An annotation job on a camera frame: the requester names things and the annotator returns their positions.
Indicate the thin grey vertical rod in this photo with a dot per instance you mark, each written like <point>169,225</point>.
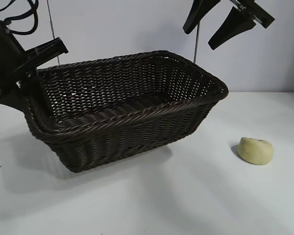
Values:
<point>197,44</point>
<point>51,22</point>

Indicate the pale yellow egg yolk pastry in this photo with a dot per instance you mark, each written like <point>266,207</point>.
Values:
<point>256,153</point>

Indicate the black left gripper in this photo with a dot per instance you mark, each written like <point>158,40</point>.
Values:
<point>12,63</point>

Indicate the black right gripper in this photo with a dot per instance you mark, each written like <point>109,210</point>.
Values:
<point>259,14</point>

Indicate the dark brown wicker basket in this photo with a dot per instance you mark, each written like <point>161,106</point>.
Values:
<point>127,137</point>

